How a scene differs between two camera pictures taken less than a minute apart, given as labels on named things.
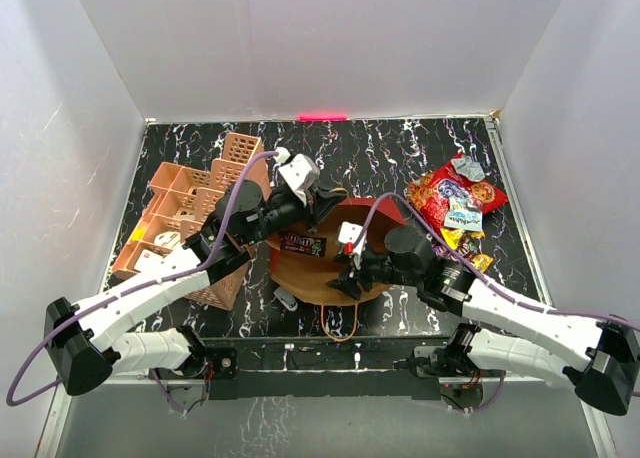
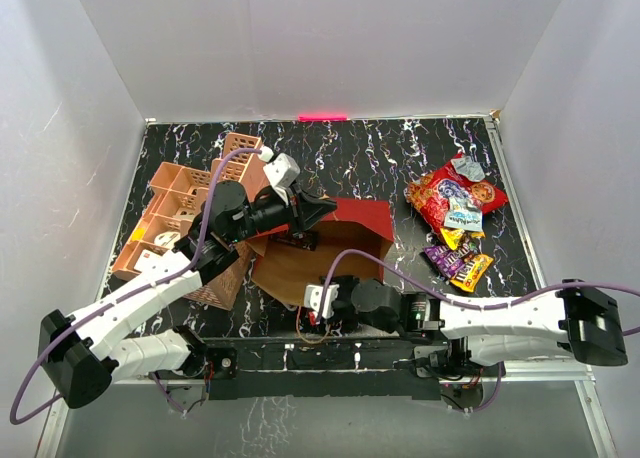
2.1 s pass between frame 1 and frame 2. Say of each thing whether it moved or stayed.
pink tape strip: stayed
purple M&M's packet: moved
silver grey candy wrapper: stayed
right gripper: moved
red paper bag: moved
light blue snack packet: stayed
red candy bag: stayed
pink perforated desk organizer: stayed
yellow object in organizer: stayed
